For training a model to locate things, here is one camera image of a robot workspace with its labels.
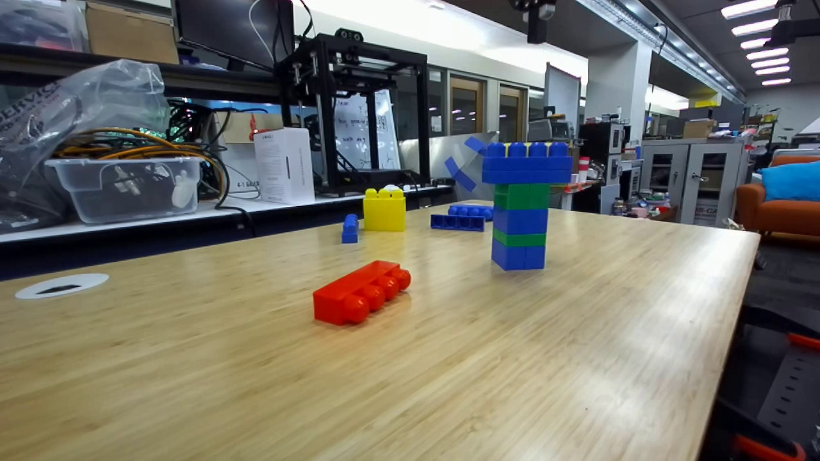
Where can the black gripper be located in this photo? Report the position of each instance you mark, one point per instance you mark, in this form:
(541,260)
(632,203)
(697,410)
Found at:
(533,6)

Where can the tall green toy block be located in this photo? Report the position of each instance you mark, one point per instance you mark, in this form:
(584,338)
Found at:
(520,198)

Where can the blue square toy block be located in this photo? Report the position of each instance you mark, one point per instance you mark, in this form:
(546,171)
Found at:
(519,258)
(520,222)

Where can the thin green toy block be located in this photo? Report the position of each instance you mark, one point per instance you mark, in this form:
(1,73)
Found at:
(519,242)

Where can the yellow tall two-stud block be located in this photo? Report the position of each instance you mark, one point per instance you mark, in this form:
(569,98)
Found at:
(386,213)

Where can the black machine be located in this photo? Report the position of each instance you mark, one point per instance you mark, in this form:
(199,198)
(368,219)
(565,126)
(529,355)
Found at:
(606,143)

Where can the clear panel with blue tape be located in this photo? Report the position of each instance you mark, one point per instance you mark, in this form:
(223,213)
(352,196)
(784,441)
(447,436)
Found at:
(464,176)

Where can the grey double-door cabinet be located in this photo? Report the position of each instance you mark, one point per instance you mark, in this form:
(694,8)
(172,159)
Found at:
(692,181)

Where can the ceiling light strip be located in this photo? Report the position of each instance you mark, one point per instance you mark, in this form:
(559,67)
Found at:
(778,84)
(752,12)
(770,54)
(757,26)

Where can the white cardboard box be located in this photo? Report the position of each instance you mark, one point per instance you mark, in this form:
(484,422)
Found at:
(286,168)

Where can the blue cushion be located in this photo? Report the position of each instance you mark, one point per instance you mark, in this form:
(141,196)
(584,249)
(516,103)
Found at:
(794,184)

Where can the orange sofa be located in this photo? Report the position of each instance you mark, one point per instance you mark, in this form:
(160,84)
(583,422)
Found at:
(771,219)

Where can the black monitor screen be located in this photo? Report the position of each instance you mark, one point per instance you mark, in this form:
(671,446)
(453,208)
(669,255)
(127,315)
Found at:
(232,30)

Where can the red eight-stud toy block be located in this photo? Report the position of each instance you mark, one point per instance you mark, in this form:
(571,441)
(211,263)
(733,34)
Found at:
(360,295)

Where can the dark shelf board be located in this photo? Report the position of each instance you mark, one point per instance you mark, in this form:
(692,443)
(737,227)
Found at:
(214,84)

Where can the clear plastic bag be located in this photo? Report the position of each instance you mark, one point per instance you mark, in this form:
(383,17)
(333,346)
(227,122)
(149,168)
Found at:
(104,98)

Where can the clear plastic storage bin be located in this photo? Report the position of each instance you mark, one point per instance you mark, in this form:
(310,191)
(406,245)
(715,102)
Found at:
(128,194)

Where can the black chair red trim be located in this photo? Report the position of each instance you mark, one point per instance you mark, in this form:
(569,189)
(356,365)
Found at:
(794,400)

